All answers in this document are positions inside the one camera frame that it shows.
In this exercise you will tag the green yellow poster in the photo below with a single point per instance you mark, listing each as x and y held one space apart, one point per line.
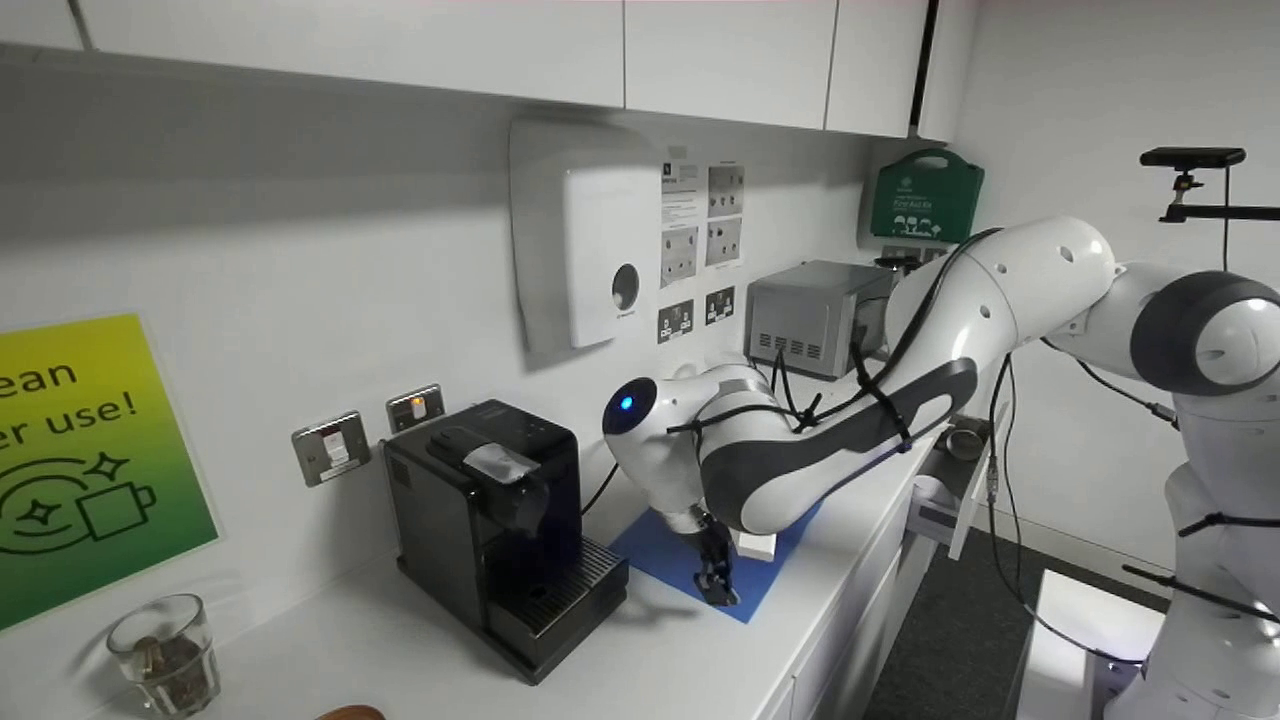
82 465

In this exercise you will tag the white wall cabinet unit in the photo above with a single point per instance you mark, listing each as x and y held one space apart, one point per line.
401 47

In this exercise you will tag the brown round object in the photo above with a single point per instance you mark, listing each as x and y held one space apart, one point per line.
355 715

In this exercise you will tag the silver microwave oven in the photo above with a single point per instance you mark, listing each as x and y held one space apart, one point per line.
801 312

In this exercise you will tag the white base cabinet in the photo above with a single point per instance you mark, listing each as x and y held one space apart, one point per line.
852 601

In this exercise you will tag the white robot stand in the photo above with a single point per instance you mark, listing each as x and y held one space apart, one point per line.
1082 641

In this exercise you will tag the white paper towel dispenser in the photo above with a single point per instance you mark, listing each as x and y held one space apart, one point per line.
574 241

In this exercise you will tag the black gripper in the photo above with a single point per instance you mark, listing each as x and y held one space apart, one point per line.
713 543

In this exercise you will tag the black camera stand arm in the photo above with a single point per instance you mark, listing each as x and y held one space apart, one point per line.
1221 211

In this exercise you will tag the white laminated notice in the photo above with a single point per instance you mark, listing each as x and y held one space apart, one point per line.
680 224
726 213

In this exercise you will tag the black camera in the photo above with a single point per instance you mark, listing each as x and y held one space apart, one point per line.
1191 157

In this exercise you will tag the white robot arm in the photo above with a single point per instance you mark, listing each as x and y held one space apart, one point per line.
1014 294

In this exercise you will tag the black coffee machine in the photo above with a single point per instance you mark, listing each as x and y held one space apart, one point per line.
480 535

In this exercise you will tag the drinking glass with spoon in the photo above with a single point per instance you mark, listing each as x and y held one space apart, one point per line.
161 657

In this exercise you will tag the green first aid box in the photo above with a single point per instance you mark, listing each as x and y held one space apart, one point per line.
920 198

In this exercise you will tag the white open drawer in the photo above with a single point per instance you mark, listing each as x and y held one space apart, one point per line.
967 503

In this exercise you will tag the steel wall socket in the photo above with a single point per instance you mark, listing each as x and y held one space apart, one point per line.
413 410
672 322
328 448
722 306

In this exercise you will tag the blue placemat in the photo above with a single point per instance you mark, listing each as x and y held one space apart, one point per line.
672 562

